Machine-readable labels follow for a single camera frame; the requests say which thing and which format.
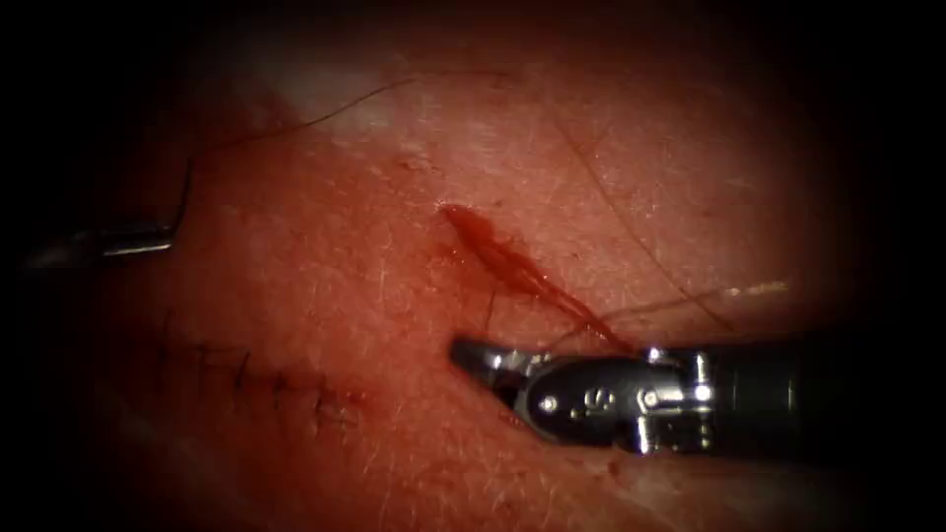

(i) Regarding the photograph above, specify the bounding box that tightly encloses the tissue pad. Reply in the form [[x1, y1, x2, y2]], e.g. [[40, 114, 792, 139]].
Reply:
[[43, 29, 888, 532]]

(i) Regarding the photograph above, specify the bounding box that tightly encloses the black thread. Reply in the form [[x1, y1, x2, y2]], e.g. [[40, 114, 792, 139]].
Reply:
[[168, 67, 790, 355]]

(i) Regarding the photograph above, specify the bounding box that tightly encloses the left arm needle driver jaw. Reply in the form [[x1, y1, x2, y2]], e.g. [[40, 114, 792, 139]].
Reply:
[[100, 223, 178, 259]]

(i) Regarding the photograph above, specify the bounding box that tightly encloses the black stitching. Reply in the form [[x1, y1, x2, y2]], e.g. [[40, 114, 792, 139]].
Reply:
[[155, 313, 365, 435]]

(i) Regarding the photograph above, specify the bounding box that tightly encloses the left arm needle driver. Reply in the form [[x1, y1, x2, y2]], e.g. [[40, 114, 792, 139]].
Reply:
[[24, 231, 105, 273]]

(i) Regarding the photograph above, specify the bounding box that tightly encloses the right arm needle driver jaw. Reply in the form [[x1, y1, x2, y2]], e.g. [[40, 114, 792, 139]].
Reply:
[[450, 338, 549, 375], [479, 369, 523, 410]]

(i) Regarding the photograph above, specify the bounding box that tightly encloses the right arm needle driver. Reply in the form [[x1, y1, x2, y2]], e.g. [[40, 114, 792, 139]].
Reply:
[[515, 345, 715, 456]]

